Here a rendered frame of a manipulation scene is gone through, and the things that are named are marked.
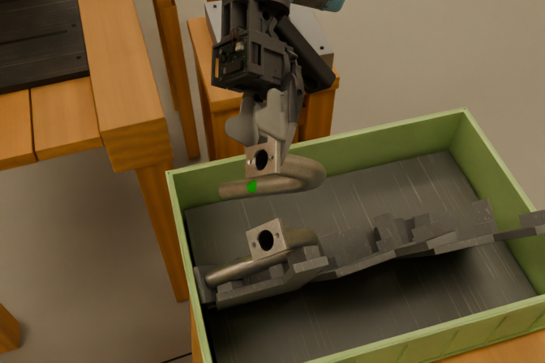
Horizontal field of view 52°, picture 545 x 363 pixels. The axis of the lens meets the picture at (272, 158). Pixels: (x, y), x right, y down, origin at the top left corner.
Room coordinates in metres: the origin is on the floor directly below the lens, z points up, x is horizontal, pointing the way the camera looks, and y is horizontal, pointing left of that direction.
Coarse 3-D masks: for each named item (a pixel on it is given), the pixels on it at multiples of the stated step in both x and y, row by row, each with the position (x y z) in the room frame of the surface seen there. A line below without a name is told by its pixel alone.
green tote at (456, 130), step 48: (336, 144) 0.70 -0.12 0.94; (384, 144) 0.73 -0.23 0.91; (432, 144) 0.76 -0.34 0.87; (480, 144) 0.70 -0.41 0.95; (192, 192) 0.63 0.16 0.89; (480, 192) 0.65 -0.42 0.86; (528, 240) 0.51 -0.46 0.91; (192, 288) 0.39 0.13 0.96; (432, 336) 0.32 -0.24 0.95; (480, 336) 0.35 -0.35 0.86
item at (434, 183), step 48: (336, 192) 0.66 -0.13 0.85; (384, 192) 0.66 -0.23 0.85; (432, 192) 0.66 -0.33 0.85; (192, 240) 0.54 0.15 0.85; (240, 240) 0.54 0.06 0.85; (336, 288) 0.44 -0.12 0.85; (384, 288) 0.44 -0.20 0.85; (432, 288) 0.44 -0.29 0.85; (480, 288) 0.44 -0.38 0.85; (528, 288) 0.44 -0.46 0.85; (240, 336) 0.36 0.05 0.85; (288, 336) 0.36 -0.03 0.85; (336, 336) 0.36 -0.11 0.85; (384, 336) 0.36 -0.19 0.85
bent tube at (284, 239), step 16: (272, 224) 0.36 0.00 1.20; (256, 240) 0.36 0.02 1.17; (272, 240) 0.37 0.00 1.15; (288, 240) 0.36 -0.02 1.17; (304, 240) 0.37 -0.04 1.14; (256, 256) 0.34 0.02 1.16; (272, 256) 0.41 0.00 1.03; (208, 272) 0.42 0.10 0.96; (224, 272) 0.41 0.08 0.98; (240, 272) 0.40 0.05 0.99; (256, 272) 0.40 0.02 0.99
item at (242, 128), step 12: (240, 108) 0.48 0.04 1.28; (252, 108) 0.49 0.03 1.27; (228, 120) 0.46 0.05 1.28; (240, 120) 0.47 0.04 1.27; (252, 120) 0.48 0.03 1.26; (228, 132) 0.45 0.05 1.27; (240, 132) 0.46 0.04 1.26; (252, 132) 0.46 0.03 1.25; (264, 132) 0.47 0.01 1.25; (252, 144) 0.45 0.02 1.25
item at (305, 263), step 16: (288, 256) 0.36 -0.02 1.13; (304, 256) 0.35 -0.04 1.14; (288, 272) 0.35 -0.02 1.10; (304, 272) 0.33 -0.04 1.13; (240, 288) 0.35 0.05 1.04; (256, 288) 0.35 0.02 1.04; (272, 288) 0.37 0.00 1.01; (288, 288) 0.41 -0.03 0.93; (208, 304) 0.39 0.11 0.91; (224, 304) 0.36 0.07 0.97; (240, 304) 0.40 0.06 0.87
